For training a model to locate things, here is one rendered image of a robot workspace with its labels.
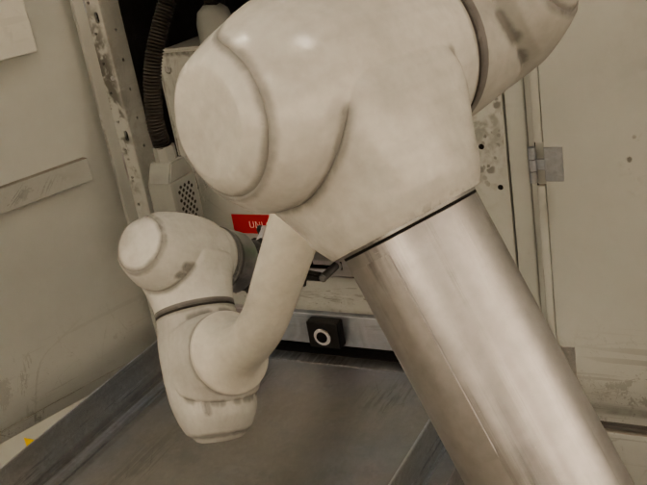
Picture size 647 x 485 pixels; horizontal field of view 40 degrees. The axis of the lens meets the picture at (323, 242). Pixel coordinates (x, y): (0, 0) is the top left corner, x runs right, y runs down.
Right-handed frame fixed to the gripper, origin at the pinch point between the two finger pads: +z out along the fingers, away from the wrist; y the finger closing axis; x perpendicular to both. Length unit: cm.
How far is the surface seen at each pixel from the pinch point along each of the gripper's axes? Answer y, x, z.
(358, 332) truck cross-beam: 8.6, 4.9, 11.9
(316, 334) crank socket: 9.5, -1.8, 9.3
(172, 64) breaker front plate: -32.9, -22.1, -10.6
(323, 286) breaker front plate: 1.3, -1.1, 9.1
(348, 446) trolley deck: 24.8, 13.3, -6.4
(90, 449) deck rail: 30.0, -26.1, -16.2
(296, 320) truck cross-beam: 7.5, -7.0, 11.3
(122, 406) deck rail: 24.0, -28.3, -7.1
